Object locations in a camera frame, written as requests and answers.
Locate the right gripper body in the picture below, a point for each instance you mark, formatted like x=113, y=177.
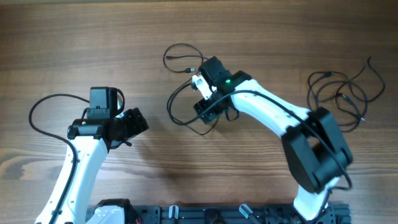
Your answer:
x=209, y=107

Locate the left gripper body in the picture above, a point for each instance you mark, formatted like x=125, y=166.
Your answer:
x=129, y=126

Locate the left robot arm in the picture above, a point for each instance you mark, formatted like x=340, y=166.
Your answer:
x=103, y=126

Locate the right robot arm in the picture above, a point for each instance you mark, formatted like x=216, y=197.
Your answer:
x=316, y=151

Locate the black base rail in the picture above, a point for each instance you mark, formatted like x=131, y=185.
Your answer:
x=217, y=214

